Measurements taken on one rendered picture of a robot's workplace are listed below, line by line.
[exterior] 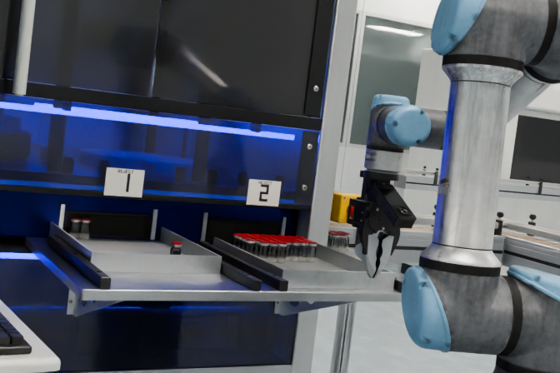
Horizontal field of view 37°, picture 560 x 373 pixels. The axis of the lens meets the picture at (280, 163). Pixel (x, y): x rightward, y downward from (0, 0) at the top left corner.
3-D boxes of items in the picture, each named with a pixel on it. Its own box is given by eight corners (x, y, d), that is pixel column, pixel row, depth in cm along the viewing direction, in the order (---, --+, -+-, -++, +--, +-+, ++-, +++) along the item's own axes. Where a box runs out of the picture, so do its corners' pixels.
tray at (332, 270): (212, 252, 188) (213, 236, 188) (312, 256, 200) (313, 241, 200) (281, 287, 158) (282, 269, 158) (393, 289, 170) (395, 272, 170)
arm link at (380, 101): (378, 92, 161) (367, 93, 169) (372, 149, 162) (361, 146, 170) (417, 97, 162) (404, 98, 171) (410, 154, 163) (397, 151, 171)
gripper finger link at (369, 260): (359, 272, 171) (365, 228, 171) (375, 279, 166) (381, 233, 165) (346, 272, 170) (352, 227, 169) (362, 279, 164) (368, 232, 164)
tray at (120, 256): (48, 237, 182) (50, 221, 181) (161, 241, 194) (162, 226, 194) (89, 271, 152) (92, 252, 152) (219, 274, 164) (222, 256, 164)
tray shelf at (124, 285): (24, 245, 179) (25, 236, 179) (304, 255, 212) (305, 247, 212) (81, 300, 137) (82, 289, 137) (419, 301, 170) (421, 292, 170)
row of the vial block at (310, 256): (241, 258, 184) (243, 237, 183) (312, 261, 192) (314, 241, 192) (245, 260, 182) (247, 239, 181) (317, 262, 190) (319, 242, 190)
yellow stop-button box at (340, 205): (323, 218, 212) (327, 191, 212) (347, 220, 216) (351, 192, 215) (339, 223, 206) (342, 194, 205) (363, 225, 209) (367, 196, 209)
